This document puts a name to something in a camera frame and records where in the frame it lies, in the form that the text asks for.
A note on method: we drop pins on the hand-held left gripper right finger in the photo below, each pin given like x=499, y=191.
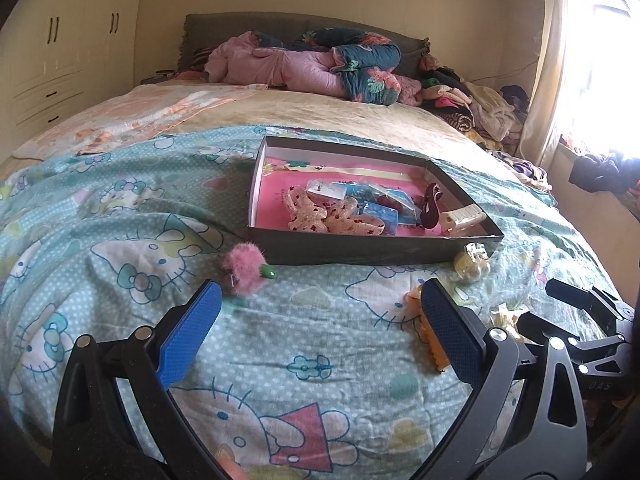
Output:
x=450, y=330

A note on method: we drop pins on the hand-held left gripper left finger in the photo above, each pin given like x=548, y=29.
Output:
x=187, y=332

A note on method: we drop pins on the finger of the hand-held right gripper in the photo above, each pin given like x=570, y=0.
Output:
x=542, y=327
x=575, y=292

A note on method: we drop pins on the orange hair claw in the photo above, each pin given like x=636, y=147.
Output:
x=430, y=345

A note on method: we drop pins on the cream rectangular hair claw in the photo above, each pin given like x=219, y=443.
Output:
x=462, y=219

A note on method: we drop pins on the dark red hair claw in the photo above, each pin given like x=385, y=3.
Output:
x=430, y=207

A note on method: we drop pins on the dark cardboard box tray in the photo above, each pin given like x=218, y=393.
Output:
x=350, y=252

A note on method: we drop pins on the small blue plastic box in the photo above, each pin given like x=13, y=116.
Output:
x=380, y=217

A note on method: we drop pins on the dotted ribbon hair bow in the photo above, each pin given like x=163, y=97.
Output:
x=310, y=217

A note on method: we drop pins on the white earring card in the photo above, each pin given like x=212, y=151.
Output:
x=325, y=190

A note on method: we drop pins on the pale yellow wrapped ornament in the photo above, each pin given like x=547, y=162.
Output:
x=471, y=262

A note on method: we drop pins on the pink fluffy hair clip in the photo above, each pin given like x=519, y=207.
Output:
x=245, y=267

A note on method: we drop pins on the dark garment on windowsill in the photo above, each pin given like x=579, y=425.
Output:
x=600, y=172

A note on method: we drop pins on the cartoon cat print blanket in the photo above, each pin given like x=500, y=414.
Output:
x=310, y=320

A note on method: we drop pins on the purple garment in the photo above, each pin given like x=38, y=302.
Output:
x=530, y=172

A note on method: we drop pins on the pile of clothes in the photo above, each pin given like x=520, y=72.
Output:
x=485, y=105

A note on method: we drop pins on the peach floral blanket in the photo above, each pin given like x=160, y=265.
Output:
x=130, y=115

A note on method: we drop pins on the bed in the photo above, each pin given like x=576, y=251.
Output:
x=350, y=120

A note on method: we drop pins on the beige curtain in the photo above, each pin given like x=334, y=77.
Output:
x=547, y=60

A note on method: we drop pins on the window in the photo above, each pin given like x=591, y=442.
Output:
x=610, y=60

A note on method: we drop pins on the bedside table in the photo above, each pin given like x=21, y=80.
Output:
x=160, y=77

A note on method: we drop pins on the striped pillow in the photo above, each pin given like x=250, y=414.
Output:
x=202, y=57

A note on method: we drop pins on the pink quilt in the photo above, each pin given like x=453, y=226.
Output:
x=300, y=70

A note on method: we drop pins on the grey padded headboard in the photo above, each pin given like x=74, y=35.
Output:
x=220, y=25

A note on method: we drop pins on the cream built-in wardrobe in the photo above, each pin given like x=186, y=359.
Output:
x=65, y=45

